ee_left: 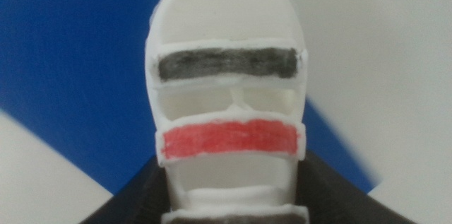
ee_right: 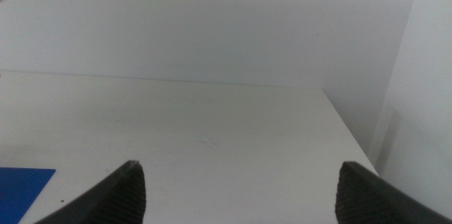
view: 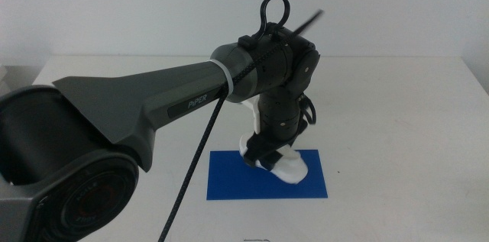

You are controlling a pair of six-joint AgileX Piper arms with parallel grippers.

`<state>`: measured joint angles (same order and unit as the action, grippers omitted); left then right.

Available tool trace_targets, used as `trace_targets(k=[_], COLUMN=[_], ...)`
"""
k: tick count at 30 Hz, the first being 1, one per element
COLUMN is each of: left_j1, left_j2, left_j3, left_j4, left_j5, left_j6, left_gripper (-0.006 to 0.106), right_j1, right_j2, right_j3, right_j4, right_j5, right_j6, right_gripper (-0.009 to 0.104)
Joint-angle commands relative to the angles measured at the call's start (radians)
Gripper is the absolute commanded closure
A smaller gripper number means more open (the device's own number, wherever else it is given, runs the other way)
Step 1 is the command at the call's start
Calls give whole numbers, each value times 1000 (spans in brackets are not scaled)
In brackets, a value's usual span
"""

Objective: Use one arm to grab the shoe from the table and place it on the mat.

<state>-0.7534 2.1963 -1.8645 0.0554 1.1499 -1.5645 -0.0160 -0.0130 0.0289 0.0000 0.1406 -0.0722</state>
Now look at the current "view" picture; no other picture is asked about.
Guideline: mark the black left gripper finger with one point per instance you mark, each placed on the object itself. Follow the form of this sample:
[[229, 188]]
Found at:
[[273, 162], [251, 162]]

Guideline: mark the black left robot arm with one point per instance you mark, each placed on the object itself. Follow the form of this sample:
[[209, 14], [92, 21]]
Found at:
[[114, 97]]

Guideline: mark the blue rectangular mat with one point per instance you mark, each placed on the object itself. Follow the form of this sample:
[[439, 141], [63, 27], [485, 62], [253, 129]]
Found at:
[[229, 181]]

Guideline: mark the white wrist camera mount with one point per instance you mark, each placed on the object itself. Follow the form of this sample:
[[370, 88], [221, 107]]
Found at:
[[255, 110]]

